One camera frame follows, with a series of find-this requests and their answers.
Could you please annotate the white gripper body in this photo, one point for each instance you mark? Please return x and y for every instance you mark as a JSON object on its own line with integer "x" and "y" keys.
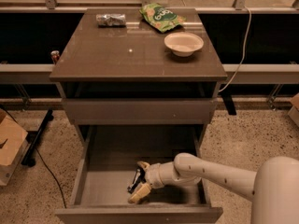
{"x": 152, "y": 174}

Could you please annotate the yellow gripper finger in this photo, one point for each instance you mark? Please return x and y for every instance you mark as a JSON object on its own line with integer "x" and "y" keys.
{"x": 139, "y": 192}
{"x": 143, "y": 165}

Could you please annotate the blue rxbar wrapper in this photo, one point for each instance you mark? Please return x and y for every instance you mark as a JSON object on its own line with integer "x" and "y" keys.
{"x": 138, "y": 179}

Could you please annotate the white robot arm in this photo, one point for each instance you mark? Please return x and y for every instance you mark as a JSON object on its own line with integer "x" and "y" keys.
{"x": 273, "y": 190}

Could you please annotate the open middle drawer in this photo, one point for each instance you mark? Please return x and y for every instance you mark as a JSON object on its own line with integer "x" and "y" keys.
{"x": 107, "y": 169}

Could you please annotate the closed top drawer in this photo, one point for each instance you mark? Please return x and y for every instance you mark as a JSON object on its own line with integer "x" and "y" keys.
{"x": 139, "y": 111}

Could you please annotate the grey drawer cabinet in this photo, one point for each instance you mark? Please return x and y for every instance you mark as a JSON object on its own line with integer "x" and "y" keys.
{"x": 132, "y": 62}

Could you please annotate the black stand leg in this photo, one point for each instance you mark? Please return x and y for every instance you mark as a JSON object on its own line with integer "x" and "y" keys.
{"x": 33, "y": 139}

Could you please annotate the white paper bowl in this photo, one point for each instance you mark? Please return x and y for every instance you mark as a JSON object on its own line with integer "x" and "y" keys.
{"x": 183, "y": 44}

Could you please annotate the cardboard box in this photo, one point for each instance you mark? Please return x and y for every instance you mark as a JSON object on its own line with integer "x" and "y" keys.
{"x": 12, "y": 145}

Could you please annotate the small red can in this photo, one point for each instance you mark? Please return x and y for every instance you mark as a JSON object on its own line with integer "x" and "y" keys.
{"x": 55, "y": 56}

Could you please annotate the silver foil snack packet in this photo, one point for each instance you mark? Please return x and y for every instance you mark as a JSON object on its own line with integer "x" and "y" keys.
{"x": 111, "y": 20}

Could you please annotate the green snack bag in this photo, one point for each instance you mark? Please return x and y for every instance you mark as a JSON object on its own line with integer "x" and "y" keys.
{"x": 161, "y": 18}

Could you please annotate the box at right edge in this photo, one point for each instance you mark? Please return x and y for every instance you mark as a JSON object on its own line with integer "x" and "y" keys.
{"x": 294, "y": 111}

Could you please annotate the black post behind cabinet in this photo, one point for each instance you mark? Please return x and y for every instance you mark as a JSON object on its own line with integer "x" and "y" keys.
{"x": 229, "y": 103}

